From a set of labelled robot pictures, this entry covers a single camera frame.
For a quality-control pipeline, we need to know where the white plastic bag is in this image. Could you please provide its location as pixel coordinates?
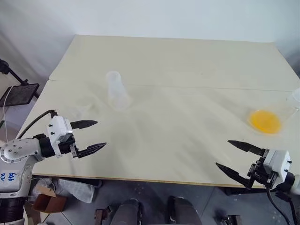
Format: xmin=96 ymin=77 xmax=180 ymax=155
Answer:
xmin=56 ymin=179 xmax=96 ymax=204

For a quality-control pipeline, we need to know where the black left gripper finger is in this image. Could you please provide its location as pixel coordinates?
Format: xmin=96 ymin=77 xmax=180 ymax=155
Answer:
xmin=77 ymin=142 xmax=107 ymax=160
xmin=70 ymin=120 xmax=98 ymax=130

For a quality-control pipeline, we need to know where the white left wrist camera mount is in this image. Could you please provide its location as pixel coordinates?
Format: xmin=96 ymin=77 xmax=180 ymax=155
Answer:
xmin=45 ymin=115 xmax=75 ymax=157

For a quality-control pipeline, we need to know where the dark rounded shape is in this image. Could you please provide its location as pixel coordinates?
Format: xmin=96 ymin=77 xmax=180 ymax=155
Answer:
xmin=109 ymin=198 xmax=142 ymax=225
xmin=167 ymin=195 xmax=200 ymax=225

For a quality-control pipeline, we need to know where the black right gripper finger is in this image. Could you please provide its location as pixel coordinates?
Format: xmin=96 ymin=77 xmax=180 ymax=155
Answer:
xmin=227 ymin=140 xmax=267 ymax=157
xmin=215 ymin=162 xmax=255 ymax=190

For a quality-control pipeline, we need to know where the clear crumpled plastic wrap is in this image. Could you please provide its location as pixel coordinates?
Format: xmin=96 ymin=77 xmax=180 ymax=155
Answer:
xmin=32 ymin=177 xmax=60 ymax=195

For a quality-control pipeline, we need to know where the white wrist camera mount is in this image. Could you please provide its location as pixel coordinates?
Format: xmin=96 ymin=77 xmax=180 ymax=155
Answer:
xmin=45 ymin=115 xmax=75 ymax=157
xmin=263 ymin=148 xmax=292 ymax=184

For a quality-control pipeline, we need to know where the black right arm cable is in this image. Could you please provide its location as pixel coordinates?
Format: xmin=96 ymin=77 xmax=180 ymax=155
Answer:
xmin=265 ymin=184 xmax=299 ymax=225

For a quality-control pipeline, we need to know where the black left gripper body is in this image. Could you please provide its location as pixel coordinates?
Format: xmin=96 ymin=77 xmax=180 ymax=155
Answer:
xmin=58 ymin=134 xmax=80 ymax=160

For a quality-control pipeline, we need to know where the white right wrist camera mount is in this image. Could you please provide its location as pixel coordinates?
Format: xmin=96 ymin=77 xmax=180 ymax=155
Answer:
xmin=263 ymin=148 xmax=292 ymax=184

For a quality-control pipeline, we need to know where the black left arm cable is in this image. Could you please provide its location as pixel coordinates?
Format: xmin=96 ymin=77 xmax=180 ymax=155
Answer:
xmin=17 ymin=109 xmax=58 ymax=139

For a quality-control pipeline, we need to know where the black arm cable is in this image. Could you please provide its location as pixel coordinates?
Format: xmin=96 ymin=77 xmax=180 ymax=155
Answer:
xmin=265 ymin=184 xmax=299 ymax=225
xmin=17 ymin=109 xmax=58 ymax=139

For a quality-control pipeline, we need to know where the brown cardboard box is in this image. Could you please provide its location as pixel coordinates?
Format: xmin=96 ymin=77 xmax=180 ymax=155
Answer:
xmin=32 ymin=180 xmax=68 ymax=214

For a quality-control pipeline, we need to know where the large clear flask orange liquid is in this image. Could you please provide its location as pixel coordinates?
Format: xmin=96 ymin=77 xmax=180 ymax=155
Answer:
xmin=245 ymin=87 xmax=300 ymax=137

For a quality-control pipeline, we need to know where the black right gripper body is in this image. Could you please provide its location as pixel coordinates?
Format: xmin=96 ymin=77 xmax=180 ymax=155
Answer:
xmin=247 ymin=149 xmax=280 ymax=189

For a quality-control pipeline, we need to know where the thin white cable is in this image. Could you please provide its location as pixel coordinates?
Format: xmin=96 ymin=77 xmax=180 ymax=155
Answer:
xmin=2 ymin=85 xmax=15 ymax=143

